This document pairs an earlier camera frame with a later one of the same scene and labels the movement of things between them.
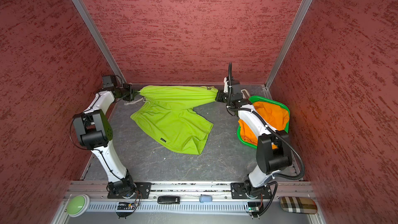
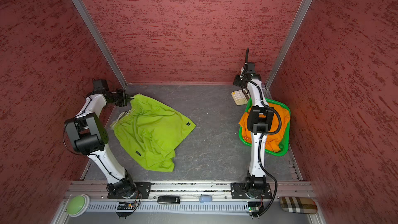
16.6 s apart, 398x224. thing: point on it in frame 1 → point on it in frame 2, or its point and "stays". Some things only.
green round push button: [78, 205] stays
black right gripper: [221, 95] → [236, 81]
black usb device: [169, 199] stays
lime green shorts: [168, 114] → [150, 132]
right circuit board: [254, 206] stays
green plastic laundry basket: [255, 99] stays
